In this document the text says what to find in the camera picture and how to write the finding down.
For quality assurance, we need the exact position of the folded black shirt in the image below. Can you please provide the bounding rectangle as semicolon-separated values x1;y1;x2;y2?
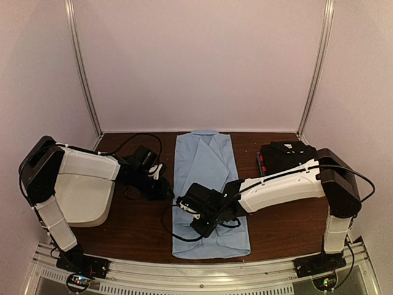
260;141;317;176

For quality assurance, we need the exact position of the light blue long sleeve shirt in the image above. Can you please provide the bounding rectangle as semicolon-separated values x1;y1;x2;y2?
172;130;251;260

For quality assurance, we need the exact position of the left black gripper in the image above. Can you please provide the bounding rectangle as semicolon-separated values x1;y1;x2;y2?
132;169;175;200

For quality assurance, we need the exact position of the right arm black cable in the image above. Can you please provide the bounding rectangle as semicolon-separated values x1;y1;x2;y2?
162;204;203;242

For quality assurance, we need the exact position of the aluminium frame post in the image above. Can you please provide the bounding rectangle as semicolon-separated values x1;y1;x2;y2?
297;0;335;140
64;0;103;137

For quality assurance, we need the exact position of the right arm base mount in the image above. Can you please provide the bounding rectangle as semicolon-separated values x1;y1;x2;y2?
294;247;346;278

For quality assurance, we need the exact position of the left circuit board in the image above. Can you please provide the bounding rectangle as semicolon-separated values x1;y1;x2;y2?
66;273;93;293

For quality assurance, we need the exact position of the white plastic tub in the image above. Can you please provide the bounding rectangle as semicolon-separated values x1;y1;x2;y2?
55;174;115;227

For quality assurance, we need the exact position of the right circuit board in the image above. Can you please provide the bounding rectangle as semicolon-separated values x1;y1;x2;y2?
312;274;338;293

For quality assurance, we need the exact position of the circuit board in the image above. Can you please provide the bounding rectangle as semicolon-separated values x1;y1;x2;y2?
66;273;93;293
312;274;338;293

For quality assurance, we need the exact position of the left aluminium frame post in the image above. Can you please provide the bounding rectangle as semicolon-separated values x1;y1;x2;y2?
64;0;103;137

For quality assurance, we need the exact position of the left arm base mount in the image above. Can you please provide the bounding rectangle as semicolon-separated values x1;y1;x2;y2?
56;244;110;279

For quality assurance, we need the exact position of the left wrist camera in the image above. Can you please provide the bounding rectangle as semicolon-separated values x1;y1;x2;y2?
148;163;166;180

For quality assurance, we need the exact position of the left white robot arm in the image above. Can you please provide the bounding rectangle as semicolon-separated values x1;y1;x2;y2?
18;136;173;273

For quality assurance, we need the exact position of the right aluminium frame post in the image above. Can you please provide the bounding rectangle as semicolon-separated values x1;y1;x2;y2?
297;0;335;140

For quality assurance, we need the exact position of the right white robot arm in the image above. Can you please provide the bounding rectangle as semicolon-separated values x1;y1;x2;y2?
176;149;362;272

